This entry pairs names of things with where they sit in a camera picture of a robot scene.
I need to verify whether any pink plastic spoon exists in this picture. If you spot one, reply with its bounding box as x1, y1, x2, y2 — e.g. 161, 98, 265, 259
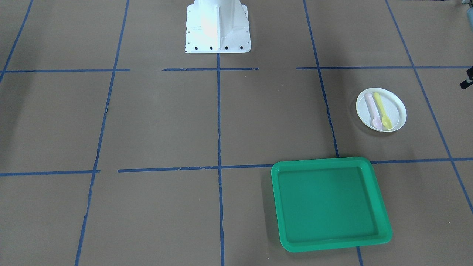
364, 93, 383, 131

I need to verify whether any yellow plastic spoon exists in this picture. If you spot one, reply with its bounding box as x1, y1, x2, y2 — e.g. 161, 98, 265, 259
372, 92, 392, 130

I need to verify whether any white round plate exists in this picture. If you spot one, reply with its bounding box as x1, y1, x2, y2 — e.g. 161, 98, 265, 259
355, 88, 407, 132

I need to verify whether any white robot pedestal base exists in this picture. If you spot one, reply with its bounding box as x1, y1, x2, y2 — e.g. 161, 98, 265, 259
185, 0, 252, 54

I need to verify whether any green plastic tray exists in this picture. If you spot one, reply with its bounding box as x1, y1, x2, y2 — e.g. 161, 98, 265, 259
271, 157, 392, 253

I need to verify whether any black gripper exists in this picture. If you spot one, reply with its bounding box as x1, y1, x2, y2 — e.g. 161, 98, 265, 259
460, 67, 473, 89

